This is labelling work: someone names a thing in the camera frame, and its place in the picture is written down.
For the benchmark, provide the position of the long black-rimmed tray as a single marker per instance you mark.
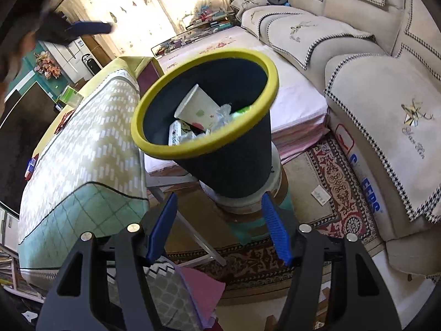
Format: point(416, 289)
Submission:
point(172, 44)

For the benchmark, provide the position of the artificial flower bouquet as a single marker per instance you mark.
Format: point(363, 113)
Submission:
point(48, 64)

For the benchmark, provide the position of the dark bin with yellow rim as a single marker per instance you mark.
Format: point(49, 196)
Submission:
point(234, 165)

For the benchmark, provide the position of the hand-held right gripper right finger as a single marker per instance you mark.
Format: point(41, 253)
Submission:
point(275, 227)

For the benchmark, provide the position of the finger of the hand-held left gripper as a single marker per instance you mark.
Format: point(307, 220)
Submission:
point(89, 27)

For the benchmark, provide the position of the teal stool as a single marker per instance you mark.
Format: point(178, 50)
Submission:
point(248, 231)

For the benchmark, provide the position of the stack of magazines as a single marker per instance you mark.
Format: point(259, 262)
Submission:
point(17, 275)

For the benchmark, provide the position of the white paper bowl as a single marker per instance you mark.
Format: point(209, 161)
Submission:
point(196, 110)

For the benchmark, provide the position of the black tower fan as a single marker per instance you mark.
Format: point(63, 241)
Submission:
point(90, 64)

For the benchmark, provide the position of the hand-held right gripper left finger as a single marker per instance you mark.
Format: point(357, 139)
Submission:
point(163, 227)

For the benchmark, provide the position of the green wrapper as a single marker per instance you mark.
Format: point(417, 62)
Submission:
point(242, 110)

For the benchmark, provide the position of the green carton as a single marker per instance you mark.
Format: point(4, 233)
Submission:
point(70, 96)

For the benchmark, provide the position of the white paper card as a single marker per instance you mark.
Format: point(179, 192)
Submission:
point(321, 193)

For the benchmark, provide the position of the white tv stand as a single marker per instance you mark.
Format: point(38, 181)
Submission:
point(8, 229)

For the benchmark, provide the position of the grey patterned cloth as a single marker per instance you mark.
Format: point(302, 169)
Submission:
point(172, 293)

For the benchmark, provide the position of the white box with blue print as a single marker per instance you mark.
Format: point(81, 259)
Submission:
point(358, 179)

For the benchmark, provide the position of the black television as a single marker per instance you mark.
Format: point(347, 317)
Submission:
point(20, 144)

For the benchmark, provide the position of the white metal frame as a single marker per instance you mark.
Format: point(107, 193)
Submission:
point(203, 241)

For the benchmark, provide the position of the pile of books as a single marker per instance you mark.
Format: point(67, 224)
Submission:
point(213, 19)

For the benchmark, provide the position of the red and blue packet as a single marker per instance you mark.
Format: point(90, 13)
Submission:
point(31, 168)

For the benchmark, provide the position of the pink cloth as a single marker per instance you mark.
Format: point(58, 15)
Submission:
point(206, 289)

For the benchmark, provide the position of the beige sofa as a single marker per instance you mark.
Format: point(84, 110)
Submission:
point(361, 58)

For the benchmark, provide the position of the brown wooden cabinet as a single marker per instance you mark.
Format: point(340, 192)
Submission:
point(101, 50)

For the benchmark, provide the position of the cream patterned curtain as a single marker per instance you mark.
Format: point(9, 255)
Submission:
point(155, 0)

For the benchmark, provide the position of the clear plastic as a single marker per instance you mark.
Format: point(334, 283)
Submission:
point(224, 115)

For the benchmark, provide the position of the maroon cloth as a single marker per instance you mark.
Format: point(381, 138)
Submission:
point(151, 74)

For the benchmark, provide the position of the white cabinet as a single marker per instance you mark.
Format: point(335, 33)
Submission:
point(69, 55)

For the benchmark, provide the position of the white bucket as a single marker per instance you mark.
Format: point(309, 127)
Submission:
point(241, 203)

